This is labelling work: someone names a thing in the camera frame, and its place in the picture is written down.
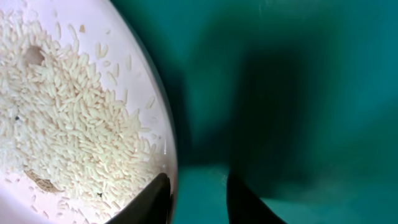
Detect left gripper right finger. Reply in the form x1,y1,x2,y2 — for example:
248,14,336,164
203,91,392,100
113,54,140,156
226,174,286,224

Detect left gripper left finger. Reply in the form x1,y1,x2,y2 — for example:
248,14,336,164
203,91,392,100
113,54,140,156
106,173,171,224

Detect large white plate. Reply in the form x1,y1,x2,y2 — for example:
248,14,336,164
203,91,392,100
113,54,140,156
1,0,176,223

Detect rice leftovers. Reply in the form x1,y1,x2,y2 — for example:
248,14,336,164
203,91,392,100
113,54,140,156
1,10,160,223

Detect teal serving tray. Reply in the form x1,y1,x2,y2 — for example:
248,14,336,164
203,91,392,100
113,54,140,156
114,0,397,223

